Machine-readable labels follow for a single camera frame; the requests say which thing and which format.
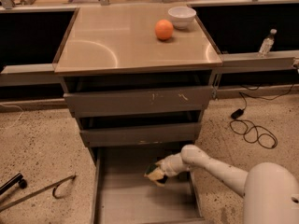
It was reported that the metal rod with hook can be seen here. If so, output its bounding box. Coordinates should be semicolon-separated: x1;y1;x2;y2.
0;175;76;213

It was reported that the white bowl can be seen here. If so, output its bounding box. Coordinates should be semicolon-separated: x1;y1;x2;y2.
168;7;196;29

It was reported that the green yellow sponge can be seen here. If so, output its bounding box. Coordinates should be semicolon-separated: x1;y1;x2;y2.
144;163;168;187

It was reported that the bottom grey open drawer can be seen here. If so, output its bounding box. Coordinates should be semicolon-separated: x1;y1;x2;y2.
90;143;214;224

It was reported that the middle grey drawer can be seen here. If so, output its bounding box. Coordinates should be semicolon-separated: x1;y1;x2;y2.
80;122;201;147

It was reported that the clear plastic water bottle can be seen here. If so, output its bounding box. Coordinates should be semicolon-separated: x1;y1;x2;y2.
258;29;277;57

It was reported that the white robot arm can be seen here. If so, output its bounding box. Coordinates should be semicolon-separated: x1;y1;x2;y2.
145;145;299;224

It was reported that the white cable on floor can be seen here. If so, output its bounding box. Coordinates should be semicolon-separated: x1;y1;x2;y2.
0;102;26;131

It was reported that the orange fruit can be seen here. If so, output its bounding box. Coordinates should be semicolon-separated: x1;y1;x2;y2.
155;20;174;40

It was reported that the grey drawer cabinet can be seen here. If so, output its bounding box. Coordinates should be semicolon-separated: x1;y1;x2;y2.
51;2;224;224

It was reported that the black caster leg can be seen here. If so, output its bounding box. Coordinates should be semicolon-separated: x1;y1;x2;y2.
0;173;27;195

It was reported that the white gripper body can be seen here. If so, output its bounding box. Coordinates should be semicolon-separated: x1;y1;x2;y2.
160;153;190;177

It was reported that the top grey drawer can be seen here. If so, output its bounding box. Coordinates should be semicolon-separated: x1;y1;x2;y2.
64;86;212;118

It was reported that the black power adapter cable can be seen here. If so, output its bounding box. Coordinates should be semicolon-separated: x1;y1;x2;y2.
229;83;297;150

